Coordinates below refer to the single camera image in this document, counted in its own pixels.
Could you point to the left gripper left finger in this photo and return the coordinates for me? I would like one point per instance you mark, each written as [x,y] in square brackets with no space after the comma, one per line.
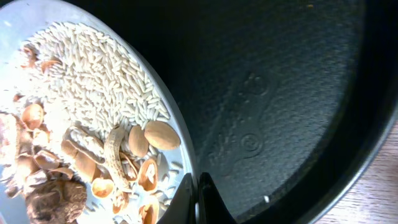
[182,207]

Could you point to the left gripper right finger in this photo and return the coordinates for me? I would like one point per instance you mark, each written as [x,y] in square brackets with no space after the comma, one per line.
[212,209]

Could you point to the grey plate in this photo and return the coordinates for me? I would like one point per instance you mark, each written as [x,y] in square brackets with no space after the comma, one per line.
[21,19]

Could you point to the peanut shells and rice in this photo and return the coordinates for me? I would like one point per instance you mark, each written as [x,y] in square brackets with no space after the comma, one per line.
[86,136]

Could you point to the round black serving tray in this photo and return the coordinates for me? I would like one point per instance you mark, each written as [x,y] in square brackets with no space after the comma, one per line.
[286,101]

